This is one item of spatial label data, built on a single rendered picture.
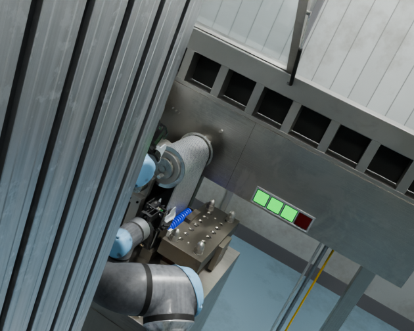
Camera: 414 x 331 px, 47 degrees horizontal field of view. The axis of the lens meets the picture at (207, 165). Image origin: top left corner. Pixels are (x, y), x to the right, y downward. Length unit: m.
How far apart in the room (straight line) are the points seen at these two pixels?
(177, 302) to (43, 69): 0.86
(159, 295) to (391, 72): 2.71
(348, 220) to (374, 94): 1.80
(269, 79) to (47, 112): 1.51
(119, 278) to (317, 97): 1.00
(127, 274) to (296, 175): 0.93
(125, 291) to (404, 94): 2.77
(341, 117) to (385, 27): 1.80
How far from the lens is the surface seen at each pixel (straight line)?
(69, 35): 0.30
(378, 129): 1.75
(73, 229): 0.43
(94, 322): 1.68
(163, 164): 1.61
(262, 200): 1.88
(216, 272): 1.87
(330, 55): 3.53
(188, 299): 1.12
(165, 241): 1.67
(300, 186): 1.83
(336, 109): 1.75
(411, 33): 3.49
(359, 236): 1.86
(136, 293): 1.07
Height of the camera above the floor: 1.94
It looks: 23 degrees down
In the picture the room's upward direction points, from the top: 23 degrees clockwise
